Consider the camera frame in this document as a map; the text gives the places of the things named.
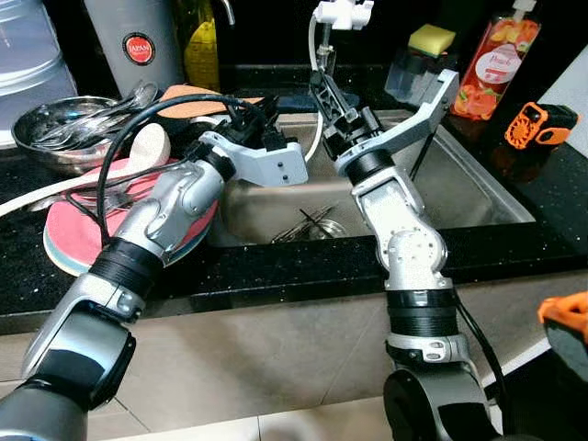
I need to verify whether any white flexible hose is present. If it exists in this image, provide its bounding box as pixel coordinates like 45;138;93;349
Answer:
303;23;334;166

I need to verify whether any peach dish soap bottle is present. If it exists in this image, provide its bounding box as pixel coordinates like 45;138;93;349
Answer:
450;0;543;122

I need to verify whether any pink plate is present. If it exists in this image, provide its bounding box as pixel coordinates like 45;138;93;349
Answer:
44;156;220;269

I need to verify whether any stainless steel sink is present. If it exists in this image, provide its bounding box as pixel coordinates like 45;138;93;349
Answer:
207;110;538;247

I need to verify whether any dark cabinet with white trim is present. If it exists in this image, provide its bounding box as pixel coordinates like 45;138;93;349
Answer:
501;340;552;441

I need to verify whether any stainless steel bowl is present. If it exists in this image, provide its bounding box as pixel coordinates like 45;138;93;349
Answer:
11;95;162;175

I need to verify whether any white cutting board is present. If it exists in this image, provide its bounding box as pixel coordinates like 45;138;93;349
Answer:
537;46;588;134

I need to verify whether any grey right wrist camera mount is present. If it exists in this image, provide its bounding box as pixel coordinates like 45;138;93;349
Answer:
335;69;460;175

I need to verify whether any grey water filter canister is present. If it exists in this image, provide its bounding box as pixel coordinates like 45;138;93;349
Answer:
83;0;185;93

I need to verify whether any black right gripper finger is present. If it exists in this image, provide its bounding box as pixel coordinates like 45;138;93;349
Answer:
310;72;343;119
323;78;361;116

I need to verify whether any yellow cooking oil bottle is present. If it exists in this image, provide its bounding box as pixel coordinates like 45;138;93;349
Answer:
175;0;221;93

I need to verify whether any yellow sponge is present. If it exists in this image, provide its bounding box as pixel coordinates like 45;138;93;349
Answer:
407;25;458;58

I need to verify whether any brown spatula with black handle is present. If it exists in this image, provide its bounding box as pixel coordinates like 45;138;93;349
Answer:
158;85;267;120

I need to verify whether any white plastic ladle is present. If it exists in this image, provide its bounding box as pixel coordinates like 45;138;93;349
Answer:
0;122;173;219

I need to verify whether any white tap diverter valve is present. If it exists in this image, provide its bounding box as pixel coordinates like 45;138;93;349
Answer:
312;0;376;31

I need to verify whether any small orange black fan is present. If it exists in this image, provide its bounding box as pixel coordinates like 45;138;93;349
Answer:
503;101;580;151

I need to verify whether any clear plastic sponge holder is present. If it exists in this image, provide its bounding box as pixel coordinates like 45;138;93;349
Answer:
384;46;456;107

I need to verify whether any chrome filter spout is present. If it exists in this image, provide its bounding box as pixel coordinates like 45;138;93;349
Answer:
216;0;236;27

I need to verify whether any steel fork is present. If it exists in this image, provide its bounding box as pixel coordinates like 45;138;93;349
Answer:
37;81;157;148
69;188;139;217

